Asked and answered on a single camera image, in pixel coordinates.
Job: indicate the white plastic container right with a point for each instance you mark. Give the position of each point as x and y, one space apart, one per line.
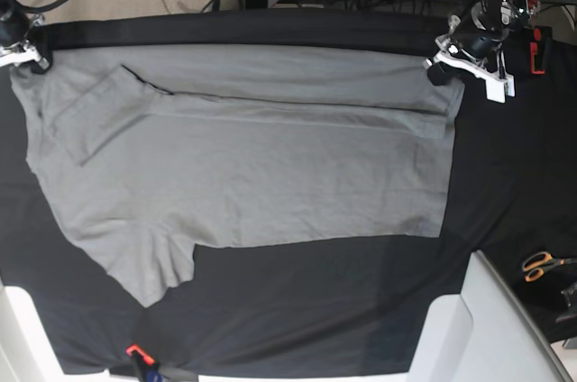
483 333

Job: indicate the white plastic container left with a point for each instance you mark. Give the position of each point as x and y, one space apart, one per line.
26 353

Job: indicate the orange handled scissors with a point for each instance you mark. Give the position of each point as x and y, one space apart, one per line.
538 264

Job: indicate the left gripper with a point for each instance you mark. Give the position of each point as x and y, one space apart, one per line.
473 44

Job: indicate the orange blue clamp front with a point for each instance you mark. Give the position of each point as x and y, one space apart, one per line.
146 368

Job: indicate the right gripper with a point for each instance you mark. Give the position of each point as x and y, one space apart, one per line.
17 49

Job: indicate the grey T-shirt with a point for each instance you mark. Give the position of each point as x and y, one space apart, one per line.
144 153

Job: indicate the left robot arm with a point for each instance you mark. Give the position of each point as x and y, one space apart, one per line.
524 10

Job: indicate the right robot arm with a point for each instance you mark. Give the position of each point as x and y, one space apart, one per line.
34 13

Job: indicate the red and black clamp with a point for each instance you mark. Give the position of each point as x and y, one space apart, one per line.
540 49

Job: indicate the white plastic container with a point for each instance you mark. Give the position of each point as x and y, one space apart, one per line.
483 333
26 353

